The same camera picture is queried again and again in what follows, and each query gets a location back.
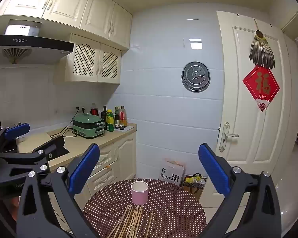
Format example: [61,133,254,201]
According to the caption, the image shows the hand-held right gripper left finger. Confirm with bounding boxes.
[16,143,101,238]

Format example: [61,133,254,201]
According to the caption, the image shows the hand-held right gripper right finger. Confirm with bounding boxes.
[198,143,282,238]

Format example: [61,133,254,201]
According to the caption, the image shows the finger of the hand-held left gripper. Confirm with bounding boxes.
[0,136,70,173]
[0,121,31,154]

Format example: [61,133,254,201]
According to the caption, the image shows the pink cup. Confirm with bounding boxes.
[131,181,149,205]

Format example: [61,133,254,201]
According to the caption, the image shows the pile of wooden chopsticks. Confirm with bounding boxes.
[107,203,154,238]

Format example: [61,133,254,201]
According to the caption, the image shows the person's left hand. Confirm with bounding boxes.
[0,191,21,226]

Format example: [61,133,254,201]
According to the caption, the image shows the open shopping bag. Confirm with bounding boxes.
[183,173,208,200]

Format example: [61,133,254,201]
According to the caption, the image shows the green electric cooker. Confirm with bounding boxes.
[72,113,105,139]

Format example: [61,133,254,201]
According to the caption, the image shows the cream base cabinet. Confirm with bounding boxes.
[47,123,137,228]

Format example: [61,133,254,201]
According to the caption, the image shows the white door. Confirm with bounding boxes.
[200,10,298,206]

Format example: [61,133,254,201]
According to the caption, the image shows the round table with dotted cloth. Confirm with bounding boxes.
[82,178,207,238]

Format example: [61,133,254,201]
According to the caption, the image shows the dark glass bottle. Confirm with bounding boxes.
[101,105,108,129]

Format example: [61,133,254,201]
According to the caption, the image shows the dark sauce bottle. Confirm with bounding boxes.
[114,107,121,129]

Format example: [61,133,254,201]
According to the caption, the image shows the orange oil bottle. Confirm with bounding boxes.
[119,106,128,128]

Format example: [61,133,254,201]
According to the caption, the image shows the black range hood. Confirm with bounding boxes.
[0,19,75,65]

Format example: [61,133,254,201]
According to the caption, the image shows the cream lattice door cabinet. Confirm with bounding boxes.
[65,33,123,85]

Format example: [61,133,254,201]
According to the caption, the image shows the round metal steamer plate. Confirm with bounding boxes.
[181,61,211,93]

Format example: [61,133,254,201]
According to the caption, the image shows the red diamond door decoration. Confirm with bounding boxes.
[242,64,281,112]

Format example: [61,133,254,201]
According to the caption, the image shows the hanging feather fan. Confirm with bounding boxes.
[249,30,276,69]

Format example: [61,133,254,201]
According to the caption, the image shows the black power cable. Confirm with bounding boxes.
[50,126,77,138]

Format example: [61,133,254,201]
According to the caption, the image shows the metal door handle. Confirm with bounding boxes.
[217,122,239,153]

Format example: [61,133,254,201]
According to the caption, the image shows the cream wall cabinet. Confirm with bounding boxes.
[0,0,133,51]

